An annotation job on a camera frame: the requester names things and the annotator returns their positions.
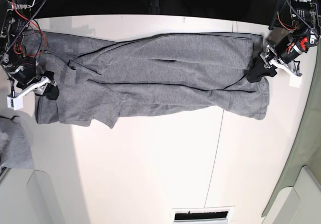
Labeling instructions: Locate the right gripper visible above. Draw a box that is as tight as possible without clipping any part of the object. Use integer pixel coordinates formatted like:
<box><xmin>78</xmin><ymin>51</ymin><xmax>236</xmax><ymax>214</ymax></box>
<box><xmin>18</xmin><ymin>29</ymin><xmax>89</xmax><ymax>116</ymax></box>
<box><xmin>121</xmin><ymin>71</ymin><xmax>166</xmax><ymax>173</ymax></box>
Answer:
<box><xmin>5</xmin><ymin>57</ymin><xmax>60</xmax><ymax>100</ymax></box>

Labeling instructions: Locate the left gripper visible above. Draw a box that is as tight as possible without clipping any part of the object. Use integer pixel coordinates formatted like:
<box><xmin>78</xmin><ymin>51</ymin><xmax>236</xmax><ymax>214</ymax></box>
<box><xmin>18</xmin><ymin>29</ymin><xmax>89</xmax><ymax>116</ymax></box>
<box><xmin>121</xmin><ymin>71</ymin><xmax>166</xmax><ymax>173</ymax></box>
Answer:
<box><xmin>246</xmin><ymin>32</ymin><xmax>313</xmax><ymax>83</ymax></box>

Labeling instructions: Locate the grey t-shirt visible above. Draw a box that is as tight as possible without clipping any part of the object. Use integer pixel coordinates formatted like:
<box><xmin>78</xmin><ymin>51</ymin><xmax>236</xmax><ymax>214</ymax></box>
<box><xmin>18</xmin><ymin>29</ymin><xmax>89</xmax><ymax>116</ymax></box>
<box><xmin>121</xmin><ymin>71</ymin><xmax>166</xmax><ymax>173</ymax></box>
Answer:
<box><xmin>35</xmin><ymin>32</ymin><xmax>269</xmax><ymax>127</ymax></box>

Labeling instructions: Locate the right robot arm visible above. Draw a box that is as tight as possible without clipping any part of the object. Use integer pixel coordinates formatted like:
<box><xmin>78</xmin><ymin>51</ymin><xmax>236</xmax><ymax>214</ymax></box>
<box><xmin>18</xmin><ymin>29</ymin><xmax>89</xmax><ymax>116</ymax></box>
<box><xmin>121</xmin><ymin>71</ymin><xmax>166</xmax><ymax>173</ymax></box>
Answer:
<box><xmin>1</xmin><ymin>0</ymin><xmax>59</xmax><ymax>100</ymax></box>

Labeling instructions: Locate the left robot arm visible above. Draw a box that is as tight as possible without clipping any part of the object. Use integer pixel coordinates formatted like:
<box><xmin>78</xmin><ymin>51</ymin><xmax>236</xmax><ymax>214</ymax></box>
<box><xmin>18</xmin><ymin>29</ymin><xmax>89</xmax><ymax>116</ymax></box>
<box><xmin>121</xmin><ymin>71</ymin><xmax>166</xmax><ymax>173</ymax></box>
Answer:
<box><xmin>246</xmin><ymin>0</ymin><xmax>320</xmax><ymax>87</ymax></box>

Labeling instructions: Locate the grey shirt pile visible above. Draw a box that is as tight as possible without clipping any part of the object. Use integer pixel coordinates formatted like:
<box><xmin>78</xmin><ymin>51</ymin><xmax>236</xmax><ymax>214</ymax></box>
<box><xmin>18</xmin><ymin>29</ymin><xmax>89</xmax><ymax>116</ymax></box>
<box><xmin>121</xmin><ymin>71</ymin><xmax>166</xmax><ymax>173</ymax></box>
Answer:
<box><xmin>1</xmin><ymin>116</ymin><xmax>34</xmax><ymax>169</ymax></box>

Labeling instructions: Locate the black round stool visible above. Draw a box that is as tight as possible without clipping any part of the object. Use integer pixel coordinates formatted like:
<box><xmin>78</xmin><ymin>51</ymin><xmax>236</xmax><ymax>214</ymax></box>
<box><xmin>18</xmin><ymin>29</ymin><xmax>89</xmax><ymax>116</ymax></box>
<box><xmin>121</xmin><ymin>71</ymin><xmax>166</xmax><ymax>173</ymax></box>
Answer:
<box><xmin>213</xmin><ymin>0</ymin><xmax>251</xmax><ymax>21</ymax></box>

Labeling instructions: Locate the grey bin left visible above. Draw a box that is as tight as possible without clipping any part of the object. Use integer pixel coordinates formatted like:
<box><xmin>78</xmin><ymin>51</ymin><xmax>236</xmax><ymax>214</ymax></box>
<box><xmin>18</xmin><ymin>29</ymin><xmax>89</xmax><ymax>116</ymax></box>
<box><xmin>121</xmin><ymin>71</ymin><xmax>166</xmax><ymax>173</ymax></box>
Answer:
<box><xmin>1</xmin><ymin>169</ymin><xmax>53</xmax><ymax>223</ymax></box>

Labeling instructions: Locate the grey bin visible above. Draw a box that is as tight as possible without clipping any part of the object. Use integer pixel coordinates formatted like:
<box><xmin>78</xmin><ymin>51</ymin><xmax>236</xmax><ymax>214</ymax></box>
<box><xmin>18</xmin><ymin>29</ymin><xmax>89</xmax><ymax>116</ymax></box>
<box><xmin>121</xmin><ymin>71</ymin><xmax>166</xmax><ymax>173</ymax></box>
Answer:
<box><xmin>263</xmin><ymin>166</ymin><xmax>321</xmax><ymax>224</ymax></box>
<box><xmin>1</xmin><ymin>169</ymin><xmax>53</xmax><ymax>223</ymax></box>

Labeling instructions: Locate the grey bin right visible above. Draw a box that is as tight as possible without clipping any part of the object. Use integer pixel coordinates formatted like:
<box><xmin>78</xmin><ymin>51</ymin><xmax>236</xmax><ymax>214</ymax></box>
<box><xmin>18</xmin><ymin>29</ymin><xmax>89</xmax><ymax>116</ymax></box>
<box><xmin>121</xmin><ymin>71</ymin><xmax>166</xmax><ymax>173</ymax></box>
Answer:
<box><xmin>263</xmin><ymin>166</ymin><xmax>321</xmax><ymax>224</ymax></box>

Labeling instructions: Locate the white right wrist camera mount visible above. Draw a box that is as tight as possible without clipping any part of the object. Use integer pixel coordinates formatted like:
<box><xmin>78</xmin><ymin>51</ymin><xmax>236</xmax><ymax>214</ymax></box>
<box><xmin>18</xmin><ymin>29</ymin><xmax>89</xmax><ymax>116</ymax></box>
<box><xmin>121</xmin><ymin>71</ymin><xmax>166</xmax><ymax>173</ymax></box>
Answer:
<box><xmin>7</xmin><ymin>76</ymin><xmax>57</xmax><ymax>110</ymax></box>

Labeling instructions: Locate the orange cable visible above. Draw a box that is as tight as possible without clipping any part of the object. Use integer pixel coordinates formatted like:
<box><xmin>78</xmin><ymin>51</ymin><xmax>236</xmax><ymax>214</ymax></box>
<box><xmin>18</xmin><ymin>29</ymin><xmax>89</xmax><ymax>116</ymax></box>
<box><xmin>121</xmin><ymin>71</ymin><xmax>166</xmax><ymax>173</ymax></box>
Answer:
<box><xmin>5</xmin><ymin>0</ymin><xmax>48</xmax><ymax>59</ymax></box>

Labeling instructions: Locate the table cable slot grommet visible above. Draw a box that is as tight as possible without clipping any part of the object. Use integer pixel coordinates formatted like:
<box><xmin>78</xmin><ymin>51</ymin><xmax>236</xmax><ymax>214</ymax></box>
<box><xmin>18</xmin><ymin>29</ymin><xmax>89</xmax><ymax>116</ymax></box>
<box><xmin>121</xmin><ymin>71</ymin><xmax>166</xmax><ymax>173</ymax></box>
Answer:
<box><xmin>172</xmin><ymin>206</ymin><xmax>234</xmax><ymax>224</ymax></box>

